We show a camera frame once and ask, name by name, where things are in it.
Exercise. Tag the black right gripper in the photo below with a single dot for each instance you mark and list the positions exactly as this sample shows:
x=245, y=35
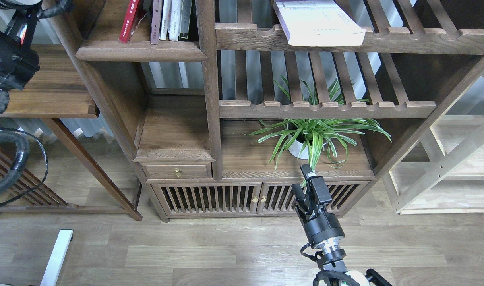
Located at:
x=320, y=226

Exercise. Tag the white paperback book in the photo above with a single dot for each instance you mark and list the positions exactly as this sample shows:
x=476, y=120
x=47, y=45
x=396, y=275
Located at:
x=317, y=23

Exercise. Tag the maroon book white characters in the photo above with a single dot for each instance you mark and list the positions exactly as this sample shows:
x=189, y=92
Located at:
x=156, y=15

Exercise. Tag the red hardcover book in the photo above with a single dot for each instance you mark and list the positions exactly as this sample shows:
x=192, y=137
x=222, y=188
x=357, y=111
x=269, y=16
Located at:
x=135, y=12

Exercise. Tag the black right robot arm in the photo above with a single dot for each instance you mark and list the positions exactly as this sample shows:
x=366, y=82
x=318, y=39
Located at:
x=333, y=271

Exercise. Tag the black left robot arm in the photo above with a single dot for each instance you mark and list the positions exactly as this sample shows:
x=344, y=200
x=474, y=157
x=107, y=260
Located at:
x=18, y=64

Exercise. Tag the white plant pot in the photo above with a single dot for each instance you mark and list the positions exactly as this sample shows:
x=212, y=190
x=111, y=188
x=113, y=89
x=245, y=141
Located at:
x=299, y=148

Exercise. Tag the spider plant green leaves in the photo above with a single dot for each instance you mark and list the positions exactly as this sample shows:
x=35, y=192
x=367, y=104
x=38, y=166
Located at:
x=317, y=136

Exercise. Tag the dark wooden bookshelf cabinet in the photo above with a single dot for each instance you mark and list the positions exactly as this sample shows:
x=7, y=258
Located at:
x=186, y=105

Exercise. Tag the brass drawer knob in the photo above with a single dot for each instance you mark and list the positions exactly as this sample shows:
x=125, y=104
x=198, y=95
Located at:
x=177, y=173

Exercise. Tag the dark spine upright book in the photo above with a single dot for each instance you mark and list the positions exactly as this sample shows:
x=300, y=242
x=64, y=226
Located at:
x=185, y=19

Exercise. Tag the white upright book middle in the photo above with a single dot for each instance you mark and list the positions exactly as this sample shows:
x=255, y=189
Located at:
x=174, y=22

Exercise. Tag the white upright book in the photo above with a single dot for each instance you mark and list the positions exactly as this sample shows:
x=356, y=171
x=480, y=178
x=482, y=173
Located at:
x=165, y=19
x=174, y=22

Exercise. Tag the white upright book left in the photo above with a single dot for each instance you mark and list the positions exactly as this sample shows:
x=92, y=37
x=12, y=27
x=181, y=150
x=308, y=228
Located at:
x=165, y=19

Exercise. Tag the dark slatted wooden rack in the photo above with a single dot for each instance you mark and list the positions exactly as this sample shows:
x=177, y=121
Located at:
x=42, y=197

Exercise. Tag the light wooden shelf frame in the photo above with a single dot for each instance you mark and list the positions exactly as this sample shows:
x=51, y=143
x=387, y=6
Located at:
x=444, y=172

